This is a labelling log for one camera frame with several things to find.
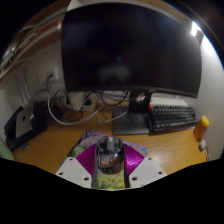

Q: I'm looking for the white wall socket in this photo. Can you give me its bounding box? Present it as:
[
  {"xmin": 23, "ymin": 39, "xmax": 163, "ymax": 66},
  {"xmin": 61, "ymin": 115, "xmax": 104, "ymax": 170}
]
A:
[{"xmin": 38, "ymin": 66, "xmax": 61, "ymax": 84}]

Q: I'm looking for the black cable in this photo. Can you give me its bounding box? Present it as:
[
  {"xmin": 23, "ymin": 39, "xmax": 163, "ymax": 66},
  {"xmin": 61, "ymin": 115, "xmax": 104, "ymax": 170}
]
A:
[{"xmin": 100, "ymin": 89, "xmax": 130, "ymax": 108}]

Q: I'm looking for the white cable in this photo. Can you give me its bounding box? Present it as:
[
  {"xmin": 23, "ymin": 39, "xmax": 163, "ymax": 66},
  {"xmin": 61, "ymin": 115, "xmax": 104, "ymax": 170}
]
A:
[{"xmin": 47, "ymin": 94, "xmax": 105, "ymax": 127}]

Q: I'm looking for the black box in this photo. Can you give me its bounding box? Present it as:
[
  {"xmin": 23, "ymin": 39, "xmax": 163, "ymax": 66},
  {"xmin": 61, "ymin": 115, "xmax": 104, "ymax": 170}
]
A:
[{"xmin": 32, "ymin": 100, "xmax": 50, "ymax": 133}]

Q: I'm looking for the wooden wall shelf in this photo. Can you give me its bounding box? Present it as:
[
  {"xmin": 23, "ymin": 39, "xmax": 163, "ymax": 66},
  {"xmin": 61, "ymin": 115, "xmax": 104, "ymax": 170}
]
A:
[{"xmin": 0, "ymin": 13, "xmax": 65, "ymax": 78}]

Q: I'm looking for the white flat box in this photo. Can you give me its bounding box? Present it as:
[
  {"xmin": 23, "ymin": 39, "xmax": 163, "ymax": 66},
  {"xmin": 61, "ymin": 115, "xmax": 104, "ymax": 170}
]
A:
[{"xmin": 149, "ymin": 96, "xmax": 190, "ymax": 108}]

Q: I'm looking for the white power strip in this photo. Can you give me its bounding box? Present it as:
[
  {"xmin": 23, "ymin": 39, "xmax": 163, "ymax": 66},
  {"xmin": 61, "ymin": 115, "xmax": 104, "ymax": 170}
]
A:
[{"xmin": 68, "ymin": 91, "xmax": 98, "ymax": 113}]

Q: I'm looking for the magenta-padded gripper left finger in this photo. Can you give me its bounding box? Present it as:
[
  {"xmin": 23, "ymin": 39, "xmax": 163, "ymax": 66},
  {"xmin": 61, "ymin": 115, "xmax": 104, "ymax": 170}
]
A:
[{"xmin": 54, "ymin": 143, "xmax": 98, "ymax": 190}]

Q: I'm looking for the silver small computer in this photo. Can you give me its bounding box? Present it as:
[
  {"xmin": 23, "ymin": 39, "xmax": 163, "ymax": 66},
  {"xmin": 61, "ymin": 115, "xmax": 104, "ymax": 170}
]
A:
[{"xmin": 14, "ymin": 104, "xmax": 36, "ymax": 139}]

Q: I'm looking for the black computer monitor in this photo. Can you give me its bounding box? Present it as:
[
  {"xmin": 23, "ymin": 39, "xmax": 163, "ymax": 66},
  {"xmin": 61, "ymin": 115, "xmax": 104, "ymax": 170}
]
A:
[{"xmin": 60, "ymin": 2, "xmax": 203, "ymax": 99}]

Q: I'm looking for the orange jar with yellow lid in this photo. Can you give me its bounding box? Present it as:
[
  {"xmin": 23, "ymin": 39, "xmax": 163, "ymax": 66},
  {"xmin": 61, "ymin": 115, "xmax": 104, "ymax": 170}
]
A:
[{"xmin": 192, "ymin": 115, "xmax": 211, "ymax": 142}]

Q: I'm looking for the flower print mouse pad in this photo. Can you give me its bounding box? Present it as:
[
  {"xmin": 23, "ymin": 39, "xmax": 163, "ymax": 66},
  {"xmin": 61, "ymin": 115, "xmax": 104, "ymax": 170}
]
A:
[{"xmin": 64, "ymin": 129, "xmax": 148, "ymax": 191}]

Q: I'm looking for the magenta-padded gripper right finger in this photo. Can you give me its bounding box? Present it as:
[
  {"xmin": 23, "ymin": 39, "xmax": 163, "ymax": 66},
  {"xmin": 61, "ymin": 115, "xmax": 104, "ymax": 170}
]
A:
[{"xmin": 123, "ymin": 143, "xmax": 168, "ymax": 190}]

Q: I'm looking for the black keyboard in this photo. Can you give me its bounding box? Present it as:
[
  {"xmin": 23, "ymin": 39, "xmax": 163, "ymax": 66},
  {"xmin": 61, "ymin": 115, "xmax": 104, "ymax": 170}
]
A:
[{"xmin": 147, "ymin": 104, "xmax": 199, "ymax": 133}]

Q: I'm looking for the dark grey monitor stand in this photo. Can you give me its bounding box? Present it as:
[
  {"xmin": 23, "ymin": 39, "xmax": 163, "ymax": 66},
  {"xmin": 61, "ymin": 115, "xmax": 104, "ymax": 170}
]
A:
[{"xmin": 111, "ymin": 93, "xmax": 153, "ymax": 136}]

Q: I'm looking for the transparent computer mouse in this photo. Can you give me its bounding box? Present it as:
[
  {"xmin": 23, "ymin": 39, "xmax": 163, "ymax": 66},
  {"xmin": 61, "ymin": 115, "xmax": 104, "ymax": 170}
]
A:
[{"xmin": 94, "ymin": 134, "xmax": 126, "ymax": 175}]

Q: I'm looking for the pale green object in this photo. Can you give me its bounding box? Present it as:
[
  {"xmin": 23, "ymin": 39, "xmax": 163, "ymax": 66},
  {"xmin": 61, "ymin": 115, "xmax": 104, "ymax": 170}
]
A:
[{"xmin": 0, "ymin": 136, "xmax": 15, "ymax": 162}]

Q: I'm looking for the black computer holder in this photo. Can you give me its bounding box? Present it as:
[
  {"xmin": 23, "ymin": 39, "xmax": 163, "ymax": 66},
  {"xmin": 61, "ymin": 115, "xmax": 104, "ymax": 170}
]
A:
[{"xmin": 3, "ymin": 106, "xmax": 38, "ymax": 152}]

